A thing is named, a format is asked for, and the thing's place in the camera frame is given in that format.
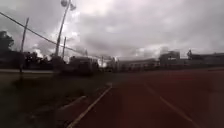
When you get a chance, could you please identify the low long building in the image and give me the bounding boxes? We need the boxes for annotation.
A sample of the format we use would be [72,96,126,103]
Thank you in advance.
[113,58,160,72]

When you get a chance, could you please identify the dark low structure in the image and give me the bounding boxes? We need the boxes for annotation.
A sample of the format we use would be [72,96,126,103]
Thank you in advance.
[68,55,100,75]

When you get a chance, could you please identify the thin pole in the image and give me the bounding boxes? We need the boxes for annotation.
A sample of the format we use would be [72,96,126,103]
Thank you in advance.
[61,36,67,61]

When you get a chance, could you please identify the tall floodlight pole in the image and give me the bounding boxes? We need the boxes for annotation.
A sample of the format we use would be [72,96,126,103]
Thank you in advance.
[53,0,77,73]

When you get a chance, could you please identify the grey building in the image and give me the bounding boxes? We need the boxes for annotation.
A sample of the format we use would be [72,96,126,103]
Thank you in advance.
[158,49,224,69]

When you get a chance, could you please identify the wooden utility pole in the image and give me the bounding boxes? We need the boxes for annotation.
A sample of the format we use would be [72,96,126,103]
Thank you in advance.
[18,17,30,74]

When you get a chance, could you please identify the dark trees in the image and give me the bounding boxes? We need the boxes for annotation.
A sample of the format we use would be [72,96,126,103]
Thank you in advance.
[0,30,54,71]

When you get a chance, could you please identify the overhead wires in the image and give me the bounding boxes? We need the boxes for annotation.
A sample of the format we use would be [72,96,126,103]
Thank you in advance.
[0,11,111,60]

